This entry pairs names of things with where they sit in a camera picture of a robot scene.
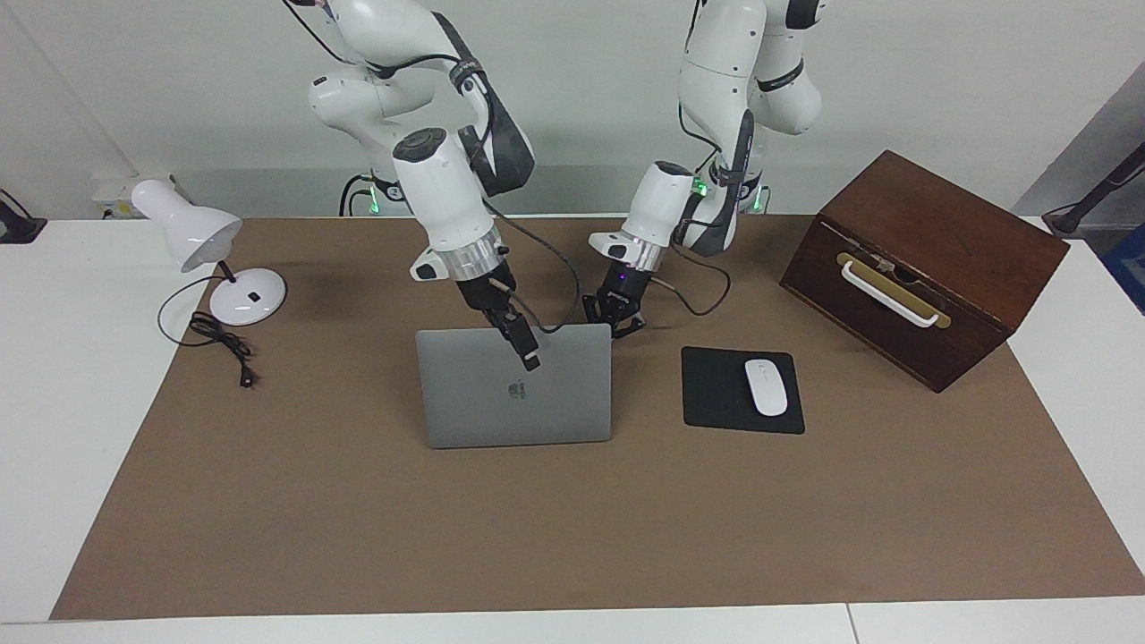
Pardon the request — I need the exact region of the blue object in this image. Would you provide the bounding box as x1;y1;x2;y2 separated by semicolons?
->
1102;224;1145;316

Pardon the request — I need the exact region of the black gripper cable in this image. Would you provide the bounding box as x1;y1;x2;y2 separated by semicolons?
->
284;0;582;336
651;241;733;318

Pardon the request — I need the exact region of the white desk lamp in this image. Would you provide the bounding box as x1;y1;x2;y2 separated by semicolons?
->
131;179;288;327

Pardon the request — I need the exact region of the white box handle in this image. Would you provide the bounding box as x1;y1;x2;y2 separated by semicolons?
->
841;260;940;329

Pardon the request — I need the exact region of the black lamp power cable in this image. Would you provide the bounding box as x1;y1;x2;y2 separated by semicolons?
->
157;275;258;389

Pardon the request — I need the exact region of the black stand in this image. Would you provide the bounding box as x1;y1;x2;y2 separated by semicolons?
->
1045;143;1145;238

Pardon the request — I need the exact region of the black mouse pad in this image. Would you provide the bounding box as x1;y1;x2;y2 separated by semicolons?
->
681;346;806;436

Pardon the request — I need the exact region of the black right arm base cable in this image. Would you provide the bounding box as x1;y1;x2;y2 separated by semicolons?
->
338;173;377;217

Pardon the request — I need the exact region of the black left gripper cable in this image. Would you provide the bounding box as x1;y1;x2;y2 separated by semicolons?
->
651;241;733;318

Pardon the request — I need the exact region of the brass box handle plate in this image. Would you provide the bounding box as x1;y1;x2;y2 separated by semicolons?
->
836;252;952;329

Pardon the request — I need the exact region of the brown paper table mat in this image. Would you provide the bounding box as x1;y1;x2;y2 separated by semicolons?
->
49;215;1145;621

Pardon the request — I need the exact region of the black clamp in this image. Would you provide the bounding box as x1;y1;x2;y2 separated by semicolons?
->
0;190;47;244

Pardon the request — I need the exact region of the white wall socket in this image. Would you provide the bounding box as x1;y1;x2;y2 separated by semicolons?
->
92;173;180;221

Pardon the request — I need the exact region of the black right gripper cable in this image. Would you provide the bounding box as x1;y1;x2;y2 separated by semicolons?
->
284;0;582;336

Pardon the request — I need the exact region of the dark brown wooden box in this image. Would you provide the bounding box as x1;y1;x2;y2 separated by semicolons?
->
779;149;1071;394

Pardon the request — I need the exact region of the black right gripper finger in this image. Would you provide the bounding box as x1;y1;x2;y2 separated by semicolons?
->
483;309;529;369
503;309;542;369

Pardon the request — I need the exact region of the silver grey Apple laptop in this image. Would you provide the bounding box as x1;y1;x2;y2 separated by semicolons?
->
415;323;615;450

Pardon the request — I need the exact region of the white computer mouse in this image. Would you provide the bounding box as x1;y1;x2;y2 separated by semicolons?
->
744;359;789;418

